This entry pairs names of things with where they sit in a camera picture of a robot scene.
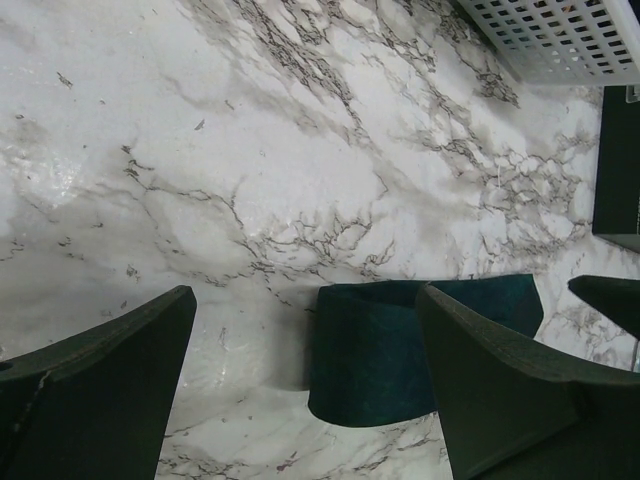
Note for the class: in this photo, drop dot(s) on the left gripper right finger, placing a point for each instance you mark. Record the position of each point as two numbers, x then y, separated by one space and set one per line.
513 408

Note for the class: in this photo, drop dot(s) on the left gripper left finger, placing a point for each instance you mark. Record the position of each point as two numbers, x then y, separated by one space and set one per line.
96 405

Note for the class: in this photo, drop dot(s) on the dark green tie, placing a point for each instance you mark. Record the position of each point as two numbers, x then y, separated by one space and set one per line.
368 364

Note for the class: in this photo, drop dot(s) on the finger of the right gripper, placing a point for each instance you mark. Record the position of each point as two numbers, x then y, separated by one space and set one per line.
615 298

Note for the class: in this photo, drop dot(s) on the white plastic basket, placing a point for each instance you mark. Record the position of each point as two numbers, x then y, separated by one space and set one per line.
573 43

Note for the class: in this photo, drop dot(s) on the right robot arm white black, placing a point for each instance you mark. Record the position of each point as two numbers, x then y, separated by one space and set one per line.
616 209

